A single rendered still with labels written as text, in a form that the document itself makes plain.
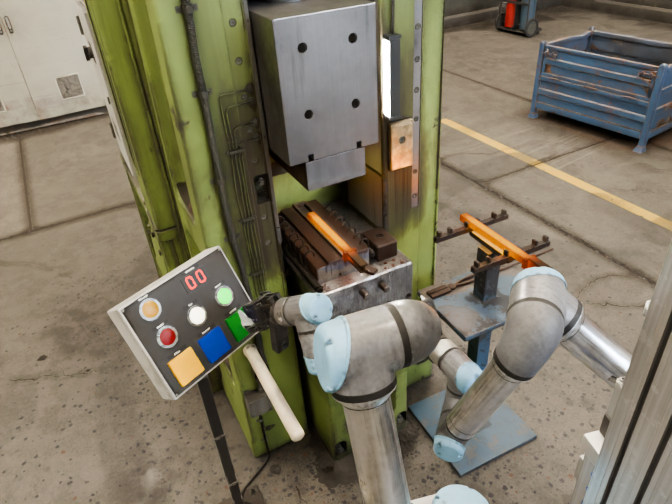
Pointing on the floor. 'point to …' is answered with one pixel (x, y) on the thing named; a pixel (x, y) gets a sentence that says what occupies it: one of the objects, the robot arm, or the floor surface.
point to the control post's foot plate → (249, 496)
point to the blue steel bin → (607, 82)
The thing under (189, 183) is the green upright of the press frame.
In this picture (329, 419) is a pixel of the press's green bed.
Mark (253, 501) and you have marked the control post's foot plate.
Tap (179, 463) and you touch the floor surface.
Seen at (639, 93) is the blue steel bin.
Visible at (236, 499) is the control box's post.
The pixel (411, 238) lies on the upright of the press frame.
